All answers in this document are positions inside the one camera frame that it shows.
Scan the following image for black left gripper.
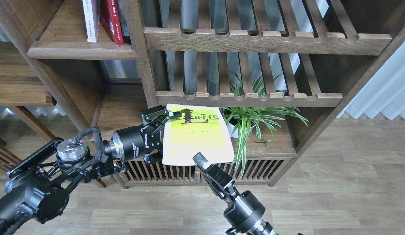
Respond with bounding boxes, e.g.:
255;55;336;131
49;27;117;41
113;106;182;165

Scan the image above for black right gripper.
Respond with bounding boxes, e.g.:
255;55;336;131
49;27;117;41
193;153;266;234

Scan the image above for yellow-green paperback book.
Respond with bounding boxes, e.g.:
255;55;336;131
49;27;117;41
162;104;235;166

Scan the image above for red paperback book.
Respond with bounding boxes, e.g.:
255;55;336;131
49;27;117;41
100;0;124;46

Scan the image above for white lavender paperback book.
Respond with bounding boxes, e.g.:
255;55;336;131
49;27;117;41
82;0;100;43

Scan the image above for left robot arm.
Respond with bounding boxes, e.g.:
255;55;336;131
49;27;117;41
0;106;181;235

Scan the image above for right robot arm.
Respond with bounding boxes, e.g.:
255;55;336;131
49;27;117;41
193;153;275;235

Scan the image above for upright books on shelf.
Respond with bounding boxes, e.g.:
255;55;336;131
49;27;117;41
117;0;130;37

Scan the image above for spider plant in white pot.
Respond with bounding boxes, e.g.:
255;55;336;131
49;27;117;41
209;67;309;179

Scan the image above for large dark wooden bookshelf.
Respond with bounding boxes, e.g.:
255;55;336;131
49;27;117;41
0;0;405;190

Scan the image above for wooden side table left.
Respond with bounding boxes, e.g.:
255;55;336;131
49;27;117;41
0;42;78;170

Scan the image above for white curtain right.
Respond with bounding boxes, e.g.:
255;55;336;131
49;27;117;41
337;42;405;119

